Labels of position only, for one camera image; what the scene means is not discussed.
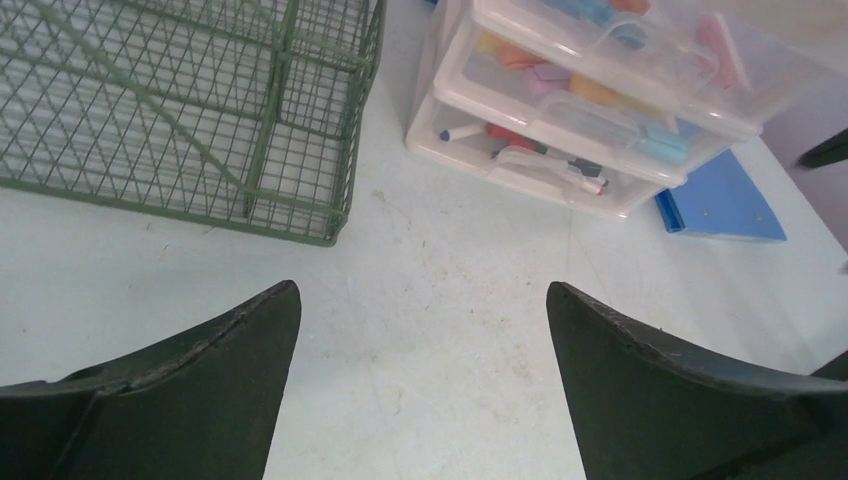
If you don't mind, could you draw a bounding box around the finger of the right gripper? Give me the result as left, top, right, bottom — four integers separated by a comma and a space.
797, 129, 848, 169

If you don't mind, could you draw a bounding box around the clear blue tip highlighter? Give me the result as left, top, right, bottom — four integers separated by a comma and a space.
635, 124, 689, 164

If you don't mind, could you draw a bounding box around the white plastic drawer organizer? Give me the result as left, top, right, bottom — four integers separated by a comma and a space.
406, 1, 826, 219

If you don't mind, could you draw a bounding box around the blue folder at right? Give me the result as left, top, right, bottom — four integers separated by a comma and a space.
655, 150, 787, 243

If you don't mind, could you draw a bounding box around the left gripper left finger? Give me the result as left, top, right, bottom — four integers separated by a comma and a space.
1, 280, 302, 479

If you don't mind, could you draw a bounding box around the yellow orange highlighter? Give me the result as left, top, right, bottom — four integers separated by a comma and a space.
568, 73, 678, 132

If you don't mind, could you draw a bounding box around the purple pink highlighter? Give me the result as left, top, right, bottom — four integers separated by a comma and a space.
524, 63, 572, 96

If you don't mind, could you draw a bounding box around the black cap marker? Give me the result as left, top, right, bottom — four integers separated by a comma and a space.
537, 146, 609, 187

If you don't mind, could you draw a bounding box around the blue cap whiteboard marker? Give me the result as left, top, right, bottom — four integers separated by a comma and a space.
438, 122, 487, 142

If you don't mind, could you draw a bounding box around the light blue highlighter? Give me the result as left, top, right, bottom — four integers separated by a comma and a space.
543, 0, 618, 26

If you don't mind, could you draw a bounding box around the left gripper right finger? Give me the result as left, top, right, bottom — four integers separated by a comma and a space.
546, 282, 847, 479

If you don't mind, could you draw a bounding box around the green wire mesh basket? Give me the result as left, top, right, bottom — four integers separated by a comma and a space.
1, 0, 386, 246

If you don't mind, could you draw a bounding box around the red cap marker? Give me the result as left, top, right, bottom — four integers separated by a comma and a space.
566, 175, 605, 196
485, 123, 536, 151

